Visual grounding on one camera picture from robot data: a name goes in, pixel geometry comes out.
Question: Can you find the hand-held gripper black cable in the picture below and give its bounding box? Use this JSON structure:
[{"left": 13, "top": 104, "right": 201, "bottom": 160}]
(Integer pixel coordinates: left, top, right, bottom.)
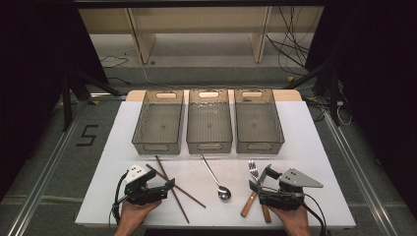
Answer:
[
  {"left": 300, "top": 192, "right": 329, "bottom": 236},
  {"left": 108, "top": 171, "right": 130, "bottom": 228}
]

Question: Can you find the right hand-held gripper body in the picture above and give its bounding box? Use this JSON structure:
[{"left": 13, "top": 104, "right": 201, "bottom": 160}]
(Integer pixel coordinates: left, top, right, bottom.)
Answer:
[{"left": 259, "top": 167, "right": 325, "bottom": 211}]

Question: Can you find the grey translucent plastic bin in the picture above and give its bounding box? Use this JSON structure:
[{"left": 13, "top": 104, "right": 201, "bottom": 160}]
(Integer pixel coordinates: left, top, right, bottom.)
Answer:
[
  {"left": 233, "top": 88, "right": 286, "bottom": 155},
  {"left": 185, "top": 88, "right": 234, "bottom": 155},
  {"left": 131, "top": 89, "right": 185, "bottom": 156}
]

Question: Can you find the light wooden bench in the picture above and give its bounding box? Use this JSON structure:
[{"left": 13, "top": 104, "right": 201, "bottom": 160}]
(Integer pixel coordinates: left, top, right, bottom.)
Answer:
[{"left": 78, "top": 5, "right": 325, "bottom": 65}]

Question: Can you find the white table cover sheet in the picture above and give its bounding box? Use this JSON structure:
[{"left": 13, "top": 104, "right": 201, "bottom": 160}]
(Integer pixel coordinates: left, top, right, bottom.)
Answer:
[{"left": 74, "top": 99, "right": 357, "bottom": 230}]

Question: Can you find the bundle of black cables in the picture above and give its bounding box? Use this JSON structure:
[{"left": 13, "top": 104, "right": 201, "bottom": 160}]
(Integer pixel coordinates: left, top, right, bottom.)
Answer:
[{"left": 265, "top": 5, "right": 317, "bottom": 77}]

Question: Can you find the long metal spoon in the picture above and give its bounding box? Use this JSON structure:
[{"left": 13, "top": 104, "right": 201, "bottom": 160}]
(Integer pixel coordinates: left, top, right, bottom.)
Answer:
[{"left": 199, "top": 152, "right": 232, "bottom": 202}]

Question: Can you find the right hand-held gripper black cable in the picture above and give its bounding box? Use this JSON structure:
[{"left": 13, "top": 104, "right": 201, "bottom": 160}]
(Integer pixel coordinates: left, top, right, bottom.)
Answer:
[{"left": 300, "top": 192, "right": 329, "bottom": 236}]

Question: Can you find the black curtain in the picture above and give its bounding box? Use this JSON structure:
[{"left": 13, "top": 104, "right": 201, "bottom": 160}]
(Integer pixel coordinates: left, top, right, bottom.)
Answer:
[
  {"left": 304, "top": 0, "right": 417, "bottom": 217},
  {"left": 0, "top": 0, "right": 110, "bottom": 203}
]

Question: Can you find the wooden-handled metal fork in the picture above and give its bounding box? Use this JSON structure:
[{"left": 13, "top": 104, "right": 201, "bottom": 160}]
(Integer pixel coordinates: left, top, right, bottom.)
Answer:
[
  {"left": 240, "top": 159, "right": 261, "bottom": 218},
  {"left": 248, "top": 159, "right": 273, "bottom": 224}
]

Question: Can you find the black metal stand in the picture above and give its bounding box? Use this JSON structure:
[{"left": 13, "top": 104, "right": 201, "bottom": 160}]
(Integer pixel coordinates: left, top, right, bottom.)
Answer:
[
  {"left": 283, "top": 57, "right": 343, "bottom": 128},
  {"left": 59, "top": 69, "right": 123, "bottom": 133}
]

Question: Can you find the thin white floor cable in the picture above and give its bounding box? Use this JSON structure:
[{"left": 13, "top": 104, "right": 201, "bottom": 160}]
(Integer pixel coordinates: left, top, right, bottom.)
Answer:
[{"left": 140, "top": 61, "right": 191, "bottom": 90}]

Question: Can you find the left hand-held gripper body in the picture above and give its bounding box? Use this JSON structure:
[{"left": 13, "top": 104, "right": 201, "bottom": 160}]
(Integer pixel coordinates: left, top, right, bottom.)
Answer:
[{"left": 122, "top": 163, "right": 167, "bottom": 207}]

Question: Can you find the person's left hand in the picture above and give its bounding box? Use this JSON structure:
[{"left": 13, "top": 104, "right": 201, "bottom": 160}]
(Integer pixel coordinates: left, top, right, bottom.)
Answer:
[{"left": 114, "top": 200, "right": 163, "bottom": 236}]

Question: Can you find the brown wooden chopstick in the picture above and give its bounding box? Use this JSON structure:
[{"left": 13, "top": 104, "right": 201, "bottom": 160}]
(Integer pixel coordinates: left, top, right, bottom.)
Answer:
[
  {"left": 154, "top": 154, "right": 191, "bottom": 225},
  {"left": 145, "top": 163, "right": 208, "bottom": 209}
]

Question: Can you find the thin black floor cable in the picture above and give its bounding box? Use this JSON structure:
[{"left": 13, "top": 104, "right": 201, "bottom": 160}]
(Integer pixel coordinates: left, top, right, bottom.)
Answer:
[{"left": 98, "top": 54, "right": 132, "bottom": 86}]

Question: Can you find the person's right hand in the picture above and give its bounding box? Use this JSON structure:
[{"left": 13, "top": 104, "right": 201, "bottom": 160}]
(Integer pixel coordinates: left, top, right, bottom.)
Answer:
[{"left": 268, "top": 204, "right": 313, "bottom": 236}]

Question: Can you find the left hand-held gripper black cable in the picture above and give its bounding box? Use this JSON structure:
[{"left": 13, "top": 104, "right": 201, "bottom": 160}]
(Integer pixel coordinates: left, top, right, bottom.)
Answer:
[{"left": 108, "top": 171, "right": 130, "bottom": 228}]

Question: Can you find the metal floor rail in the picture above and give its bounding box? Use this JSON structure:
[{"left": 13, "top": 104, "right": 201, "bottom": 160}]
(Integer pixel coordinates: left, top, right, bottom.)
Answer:
[
  {"left": 5, "top": 97, "right": 90, "bottom": 236},
  {"left": 322, "top": 107, "right": 400, "bottom": 236}
]

